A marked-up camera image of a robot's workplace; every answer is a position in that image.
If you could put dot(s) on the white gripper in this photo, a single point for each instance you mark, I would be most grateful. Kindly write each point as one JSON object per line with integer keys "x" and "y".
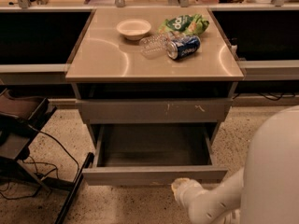
{"x": 186, "y": 188}

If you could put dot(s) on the grey drawer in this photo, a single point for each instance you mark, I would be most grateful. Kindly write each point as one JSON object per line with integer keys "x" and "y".
{"x": 152, "y": 154}
{"x": 130, "y": 111}

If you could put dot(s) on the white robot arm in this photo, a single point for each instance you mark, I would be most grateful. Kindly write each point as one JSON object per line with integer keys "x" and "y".
{"x": 264, "y": 191}

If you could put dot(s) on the grey top drawer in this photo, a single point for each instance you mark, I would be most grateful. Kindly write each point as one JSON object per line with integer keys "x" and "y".
{"x": 130, "y": 111}

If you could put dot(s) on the grey drawer cabinet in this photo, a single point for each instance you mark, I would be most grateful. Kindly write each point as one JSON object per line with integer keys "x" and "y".
{"x": 109, "y": 67}

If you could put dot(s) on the blue pepsi can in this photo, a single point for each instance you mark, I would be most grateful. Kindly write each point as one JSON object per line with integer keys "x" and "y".
{"x": 182, "y": 47}

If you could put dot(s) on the clear plastic bottle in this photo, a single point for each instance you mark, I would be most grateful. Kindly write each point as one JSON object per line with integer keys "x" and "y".
{"x": 155, "y": 45}

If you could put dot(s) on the white bowl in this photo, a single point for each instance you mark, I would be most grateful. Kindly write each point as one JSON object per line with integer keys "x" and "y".
{"x": 133, "y": 29}

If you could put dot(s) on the green chip bag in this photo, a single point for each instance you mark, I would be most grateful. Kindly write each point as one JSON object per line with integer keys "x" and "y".
{"x": 187, "y": 24}

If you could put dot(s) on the black equipment stand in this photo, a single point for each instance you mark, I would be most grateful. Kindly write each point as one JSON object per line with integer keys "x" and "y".
{"x": 21, "y": 120}

